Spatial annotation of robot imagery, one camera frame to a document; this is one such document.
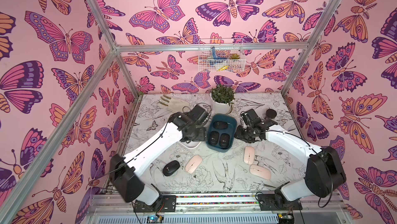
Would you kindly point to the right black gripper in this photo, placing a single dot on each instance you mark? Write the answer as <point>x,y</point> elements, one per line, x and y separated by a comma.
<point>245,131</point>

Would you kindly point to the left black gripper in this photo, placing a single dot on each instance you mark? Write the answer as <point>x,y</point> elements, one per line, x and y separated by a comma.
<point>202,134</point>

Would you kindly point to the white storage tray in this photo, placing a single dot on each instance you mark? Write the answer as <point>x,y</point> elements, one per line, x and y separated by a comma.
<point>191,144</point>

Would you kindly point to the black mouse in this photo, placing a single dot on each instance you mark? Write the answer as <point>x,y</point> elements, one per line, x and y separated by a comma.
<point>224,141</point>
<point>171,168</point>
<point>220,125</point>
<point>213,138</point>

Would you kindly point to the pink mouse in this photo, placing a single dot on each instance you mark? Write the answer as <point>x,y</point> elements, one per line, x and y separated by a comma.
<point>193,164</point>
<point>249,155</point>
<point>261,172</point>

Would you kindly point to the teal storage box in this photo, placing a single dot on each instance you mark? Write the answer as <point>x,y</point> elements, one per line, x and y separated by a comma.
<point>232,126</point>

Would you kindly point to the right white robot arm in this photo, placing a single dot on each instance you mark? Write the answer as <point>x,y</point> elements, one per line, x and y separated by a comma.
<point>324,170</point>

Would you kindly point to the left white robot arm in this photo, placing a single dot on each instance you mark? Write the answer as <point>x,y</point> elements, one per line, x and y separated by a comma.
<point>125,171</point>

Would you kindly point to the black round jar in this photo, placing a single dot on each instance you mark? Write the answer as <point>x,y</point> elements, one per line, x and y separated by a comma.
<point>271,114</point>

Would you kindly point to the beige work glove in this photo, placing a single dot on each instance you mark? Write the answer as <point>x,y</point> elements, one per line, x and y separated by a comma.
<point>173,104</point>

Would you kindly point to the potted green plant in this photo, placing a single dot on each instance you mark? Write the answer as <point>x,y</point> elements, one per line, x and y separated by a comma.
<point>222,99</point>

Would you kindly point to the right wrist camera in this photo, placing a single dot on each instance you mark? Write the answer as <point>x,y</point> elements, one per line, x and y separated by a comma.
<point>251,118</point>

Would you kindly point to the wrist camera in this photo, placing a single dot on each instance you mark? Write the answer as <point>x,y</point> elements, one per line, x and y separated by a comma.
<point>198,115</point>
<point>251,118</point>

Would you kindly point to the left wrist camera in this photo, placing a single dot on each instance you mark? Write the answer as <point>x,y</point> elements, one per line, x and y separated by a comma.
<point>198,115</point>

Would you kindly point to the white wire basket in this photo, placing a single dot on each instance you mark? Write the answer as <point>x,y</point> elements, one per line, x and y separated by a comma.
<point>217,57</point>

